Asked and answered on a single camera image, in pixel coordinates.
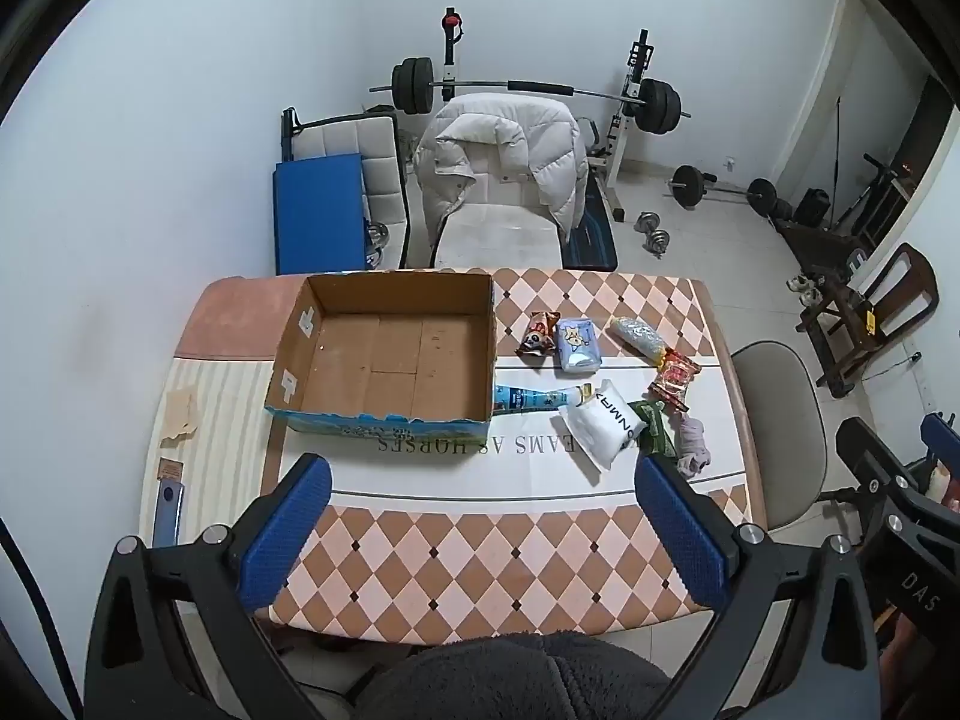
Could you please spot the chrome weight plates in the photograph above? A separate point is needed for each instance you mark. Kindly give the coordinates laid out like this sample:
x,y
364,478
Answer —
x,y
377,244

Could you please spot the white padded chair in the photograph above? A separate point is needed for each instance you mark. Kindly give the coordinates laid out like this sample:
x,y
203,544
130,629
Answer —
x,y
495,232

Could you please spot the cardboard box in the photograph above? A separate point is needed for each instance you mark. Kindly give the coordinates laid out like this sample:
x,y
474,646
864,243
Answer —
x,y
375,360

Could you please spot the dark low bench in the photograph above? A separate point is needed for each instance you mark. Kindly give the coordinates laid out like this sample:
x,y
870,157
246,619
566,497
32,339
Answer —
x,y
821,244

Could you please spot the pair of white shoes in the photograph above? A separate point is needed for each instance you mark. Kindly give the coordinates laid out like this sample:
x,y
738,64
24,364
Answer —
x,y
802,290

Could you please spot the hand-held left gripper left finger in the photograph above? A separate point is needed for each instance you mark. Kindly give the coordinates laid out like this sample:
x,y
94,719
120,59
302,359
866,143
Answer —
x,y
289,532

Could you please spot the white pillow pack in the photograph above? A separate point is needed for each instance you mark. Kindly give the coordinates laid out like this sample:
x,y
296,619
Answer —
x,y
604,427

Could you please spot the white padded panel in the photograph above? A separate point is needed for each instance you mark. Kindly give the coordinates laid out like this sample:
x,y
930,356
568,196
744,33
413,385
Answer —
x,y
375,142

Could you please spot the black weight bench pad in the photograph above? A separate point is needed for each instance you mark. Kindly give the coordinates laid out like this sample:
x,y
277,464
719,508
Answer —
x,y
592,240

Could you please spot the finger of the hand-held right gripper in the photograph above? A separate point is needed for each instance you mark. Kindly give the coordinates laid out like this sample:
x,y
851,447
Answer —
x,y
870,457
943,435

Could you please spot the light blue tissue pack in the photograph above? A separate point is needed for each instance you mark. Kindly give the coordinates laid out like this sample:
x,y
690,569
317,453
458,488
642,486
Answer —
x,y
576,345

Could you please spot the torn beige paper piece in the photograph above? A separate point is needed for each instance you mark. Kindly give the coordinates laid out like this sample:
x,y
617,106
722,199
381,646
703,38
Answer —
x,y
180,412

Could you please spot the pink socks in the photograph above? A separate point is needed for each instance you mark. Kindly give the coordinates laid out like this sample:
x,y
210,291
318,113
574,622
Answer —
x,y
691,446

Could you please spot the small brown tag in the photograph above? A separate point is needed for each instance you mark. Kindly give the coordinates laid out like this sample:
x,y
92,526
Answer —
x,y
170,469

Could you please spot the blue folded mat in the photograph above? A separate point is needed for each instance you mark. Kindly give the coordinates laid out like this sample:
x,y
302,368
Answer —
x,y
319,214

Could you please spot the white weight rack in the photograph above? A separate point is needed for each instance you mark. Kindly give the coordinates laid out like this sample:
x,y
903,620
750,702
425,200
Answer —
x,y
626,127

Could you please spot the red snack packet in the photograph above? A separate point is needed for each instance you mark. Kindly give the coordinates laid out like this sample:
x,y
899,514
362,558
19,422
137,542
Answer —
x,y
673,379

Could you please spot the black bag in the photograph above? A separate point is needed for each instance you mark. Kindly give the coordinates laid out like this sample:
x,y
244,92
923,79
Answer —
x,y
811,206

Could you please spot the clear silver roll packet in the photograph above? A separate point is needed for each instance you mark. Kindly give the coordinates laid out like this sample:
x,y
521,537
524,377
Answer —
x,y
634,335

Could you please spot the long blue tube packet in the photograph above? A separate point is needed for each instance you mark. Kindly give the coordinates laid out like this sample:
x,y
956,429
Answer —
x,y
525,396

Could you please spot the green packet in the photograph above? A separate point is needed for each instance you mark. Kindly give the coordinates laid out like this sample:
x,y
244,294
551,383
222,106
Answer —
x,y
652,427

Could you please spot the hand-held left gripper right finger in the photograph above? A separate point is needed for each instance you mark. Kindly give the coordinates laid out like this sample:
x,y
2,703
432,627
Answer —
x,y
679,532

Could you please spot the brown panda snack packet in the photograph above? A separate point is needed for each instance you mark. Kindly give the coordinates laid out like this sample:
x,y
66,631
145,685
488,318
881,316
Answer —
x,y
538,334

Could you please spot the checkered tablecloth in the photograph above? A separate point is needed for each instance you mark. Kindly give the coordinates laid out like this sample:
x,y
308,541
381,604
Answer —
x,y
487,562

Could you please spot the dark fleece clothing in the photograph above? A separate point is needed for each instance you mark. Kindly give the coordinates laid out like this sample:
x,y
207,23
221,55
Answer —
x,y
525,679

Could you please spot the blue utility knife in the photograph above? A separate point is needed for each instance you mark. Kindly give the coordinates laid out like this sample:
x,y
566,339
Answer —
x,y
169,514

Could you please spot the dark wooden chair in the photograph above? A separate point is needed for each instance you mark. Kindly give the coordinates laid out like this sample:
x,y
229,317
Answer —
x,y
892,300

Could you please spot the chrome dumbbell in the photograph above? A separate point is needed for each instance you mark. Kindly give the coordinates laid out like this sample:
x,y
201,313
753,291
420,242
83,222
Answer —
x,y
658,244
646,222

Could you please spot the dark exercise equipment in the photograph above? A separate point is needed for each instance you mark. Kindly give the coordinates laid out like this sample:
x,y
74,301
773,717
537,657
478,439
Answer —
x,y
874,195

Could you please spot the beige office chair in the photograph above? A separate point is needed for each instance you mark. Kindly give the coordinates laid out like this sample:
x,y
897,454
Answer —
x,y
772,405

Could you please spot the short black barbell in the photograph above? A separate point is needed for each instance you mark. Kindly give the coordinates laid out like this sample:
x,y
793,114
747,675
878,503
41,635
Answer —
x,y
686,186

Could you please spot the white puffer jacket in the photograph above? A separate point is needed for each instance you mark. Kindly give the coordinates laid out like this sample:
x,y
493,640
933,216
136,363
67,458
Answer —
x,y
517,135

